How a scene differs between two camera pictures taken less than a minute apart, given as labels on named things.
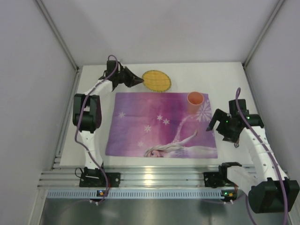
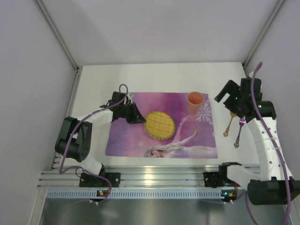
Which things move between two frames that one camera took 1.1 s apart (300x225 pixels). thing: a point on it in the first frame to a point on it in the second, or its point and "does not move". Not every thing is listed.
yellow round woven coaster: x=157 y=80 to x=160 y=125
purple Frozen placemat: x=159 y=125 does not move
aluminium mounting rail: x=131 y=176 does not move
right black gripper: x=221 y=125 to x=228 y=94
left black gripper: x=126 y=76 to x=130 y=112
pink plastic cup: x=194 y=100 does not move
